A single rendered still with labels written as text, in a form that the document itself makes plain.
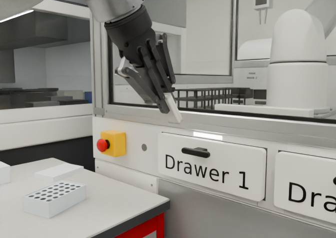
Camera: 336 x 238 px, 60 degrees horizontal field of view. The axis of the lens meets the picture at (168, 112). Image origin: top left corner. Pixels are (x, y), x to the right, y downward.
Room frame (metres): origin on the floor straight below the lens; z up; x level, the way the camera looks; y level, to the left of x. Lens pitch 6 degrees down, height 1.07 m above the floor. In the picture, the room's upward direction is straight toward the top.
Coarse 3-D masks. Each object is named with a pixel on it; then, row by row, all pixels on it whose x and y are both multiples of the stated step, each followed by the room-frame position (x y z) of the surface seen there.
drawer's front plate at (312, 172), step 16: (288, 160) 0.54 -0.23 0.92; (304, 160) 0.52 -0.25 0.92; (320, 160) 0.50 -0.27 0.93; (288, 176) 0.54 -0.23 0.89; (304, 176) 0.52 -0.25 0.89; (320, 176) 0.50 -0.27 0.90; (288, 192) 0.54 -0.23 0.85; (320, 192) 0.50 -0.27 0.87; (288, 208) 0.54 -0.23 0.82; (304, 208) 0.52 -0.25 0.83; (320, 208) 0.50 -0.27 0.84
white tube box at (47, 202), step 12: (60, 180) 0.76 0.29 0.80; (36, 192) 0.69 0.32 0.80; (48, 192) 0.69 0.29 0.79; (60, 192) 0.69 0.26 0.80; (72, 192) 0.69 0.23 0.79; (84, 192) 0.73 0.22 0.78; (24, 204) 0.65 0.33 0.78; (36, 204) 0.63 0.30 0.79; (48, 204) 0.62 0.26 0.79; (60, 204) 0.65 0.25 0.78; (72, 204) 0.69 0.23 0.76; (48, 216) 0.62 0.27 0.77
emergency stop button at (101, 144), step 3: (99, 141) 0.84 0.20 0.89; (102, 141) 0.84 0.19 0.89; (105, 141) 0.84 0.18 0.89; (96, 144) 0.85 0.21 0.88; (99, 144) 0.84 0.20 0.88; (102, 144) 0.83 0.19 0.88; (105, 144) 0.84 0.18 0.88; (99, 147) 0.84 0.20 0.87; (102, 147) 0.83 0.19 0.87; (105, 147) 0.84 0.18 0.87; (99, 150) 0.84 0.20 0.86; (102, 150) 0.84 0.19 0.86; (105, 150) 0.84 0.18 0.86
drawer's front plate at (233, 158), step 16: (160, 144) 0.76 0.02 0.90; (176, 144) 0.72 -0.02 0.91; (192, 144) 0.69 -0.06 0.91; (208, 144) 0.66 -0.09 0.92; (224, 144) 0.63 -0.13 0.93; (160, 160) 0.76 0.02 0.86; (176, 160) 0.72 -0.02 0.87; (192, 160) 0.69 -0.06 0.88; (208, 160) 0.66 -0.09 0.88; (224, 160) 0.63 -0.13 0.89; (240, 160) 0.60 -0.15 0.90; (256, 160) 0.58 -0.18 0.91; (176, 176) 0.72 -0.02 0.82; (192, 176) 0.69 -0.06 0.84; (208, 176) 0.66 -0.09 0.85; (224, 176) 0.63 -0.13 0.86; (240, 176) 0.60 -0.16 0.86; (256, 176) 0.58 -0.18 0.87; (240, 192) 0.60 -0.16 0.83; (256, 192) 0.58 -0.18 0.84
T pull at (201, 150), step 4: (184, 148) 0.66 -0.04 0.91; (188, 148) 0.66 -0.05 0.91; (196, 148) 0.66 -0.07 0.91; (200, 148) 0.66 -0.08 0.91; (204, 148) 0.66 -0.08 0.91; (184, 152) 0.66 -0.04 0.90; (188, 152) 0.65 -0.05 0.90; (192, 152) 0.64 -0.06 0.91; (196, 152) 0.63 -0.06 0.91; (200, 152) 0.63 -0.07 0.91; (204, 152) 0.62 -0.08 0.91; (208, 152) 0.62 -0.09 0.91; (200, 156) 0.63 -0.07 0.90; (204, 156) 0.62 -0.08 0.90; (208, 156) 0.62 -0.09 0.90
